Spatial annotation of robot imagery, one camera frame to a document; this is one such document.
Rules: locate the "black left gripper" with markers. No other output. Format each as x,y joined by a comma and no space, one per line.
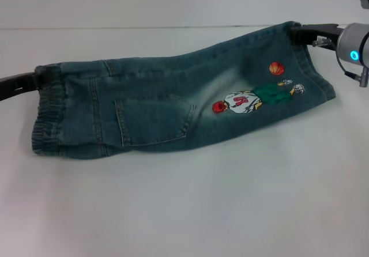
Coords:
17,85

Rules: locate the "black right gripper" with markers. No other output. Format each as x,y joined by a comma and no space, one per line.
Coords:
325,32

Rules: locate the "blue denim shorts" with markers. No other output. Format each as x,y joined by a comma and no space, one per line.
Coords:
144,110

